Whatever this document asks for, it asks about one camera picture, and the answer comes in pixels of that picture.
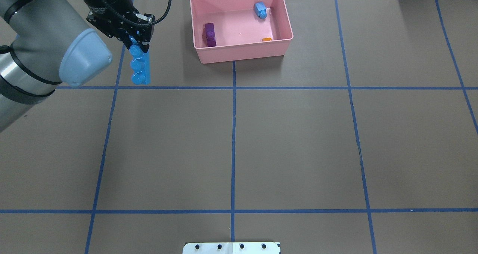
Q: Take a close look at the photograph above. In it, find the light blue toy block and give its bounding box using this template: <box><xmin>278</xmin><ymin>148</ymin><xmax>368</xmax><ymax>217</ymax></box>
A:
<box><xmin>253</xmin><ymin>2</ymin><xmax>267</xmax><ymax>20</ymax></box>

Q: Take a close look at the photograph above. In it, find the purple toy block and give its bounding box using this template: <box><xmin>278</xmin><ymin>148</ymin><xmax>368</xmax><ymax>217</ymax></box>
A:
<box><xmin>204</xmin><ymin>23</ymin><xmax>217</xmax><ymax>47</ymax></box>

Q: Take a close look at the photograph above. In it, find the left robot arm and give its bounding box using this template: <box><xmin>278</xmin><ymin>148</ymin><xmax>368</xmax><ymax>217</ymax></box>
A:
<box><xmin>1</xmin><ymin>0</ymin><xmax>165</xmax><ymax>130</ymax></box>

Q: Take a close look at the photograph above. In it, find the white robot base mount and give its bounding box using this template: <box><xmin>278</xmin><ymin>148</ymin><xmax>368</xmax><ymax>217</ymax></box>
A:
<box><xmin>182</xmin><ymin>242</ymin><xmax>282</xmax><ymax>254</ymax></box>

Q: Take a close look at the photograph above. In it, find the pink plastic box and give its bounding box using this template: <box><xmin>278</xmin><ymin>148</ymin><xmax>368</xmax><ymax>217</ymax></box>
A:
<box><xmin>190</xmin><ymin>0</ymin><xmax>294</xmax><ymax>64</ymax></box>

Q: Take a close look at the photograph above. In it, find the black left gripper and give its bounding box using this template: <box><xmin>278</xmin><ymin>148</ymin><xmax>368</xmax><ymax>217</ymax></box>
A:
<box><xmin>86</xmin><ymin>7</ymin><xmax>155</xmax><ymax>53</ymax></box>

